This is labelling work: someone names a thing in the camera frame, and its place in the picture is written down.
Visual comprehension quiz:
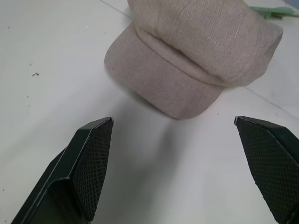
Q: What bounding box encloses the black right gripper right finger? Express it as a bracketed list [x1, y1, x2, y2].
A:
[234, 115, 299, 224]

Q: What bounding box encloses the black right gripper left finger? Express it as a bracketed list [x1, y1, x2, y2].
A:
[11, 117, 114, 224]

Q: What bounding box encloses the beige fabric cap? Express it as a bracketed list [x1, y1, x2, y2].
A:
[104, 0, 284, 120]

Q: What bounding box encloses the green flat object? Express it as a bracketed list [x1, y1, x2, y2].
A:
[249, 6, 299, 20]

